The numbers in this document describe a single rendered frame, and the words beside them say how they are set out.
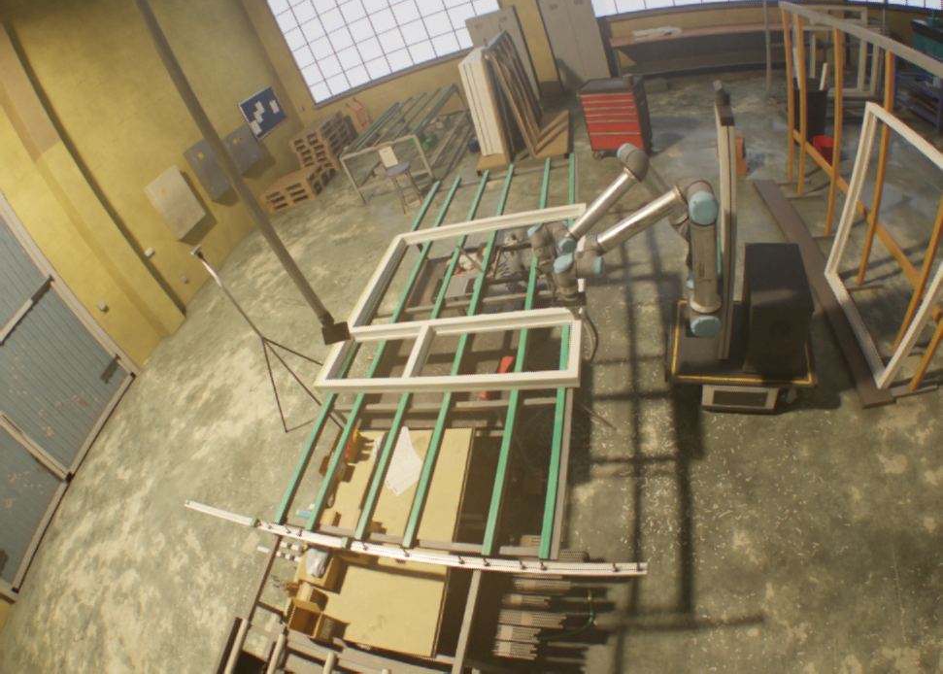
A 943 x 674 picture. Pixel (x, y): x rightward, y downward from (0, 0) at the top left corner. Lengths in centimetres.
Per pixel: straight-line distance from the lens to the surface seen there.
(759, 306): 241
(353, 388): 251
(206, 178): 882
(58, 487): 718
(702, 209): 181
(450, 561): 182
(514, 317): 236
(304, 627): 232
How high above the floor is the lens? 246
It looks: 39 degrees down
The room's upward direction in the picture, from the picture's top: 24 degrees counter-clockwise
